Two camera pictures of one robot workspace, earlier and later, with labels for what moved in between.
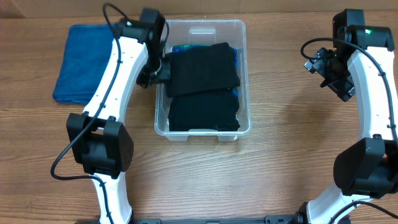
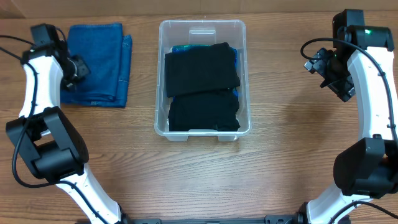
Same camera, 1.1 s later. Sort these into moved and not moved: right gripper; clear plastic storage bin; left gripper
Moved: left gripper
Not moved: clear plastic storage bin; right gripper
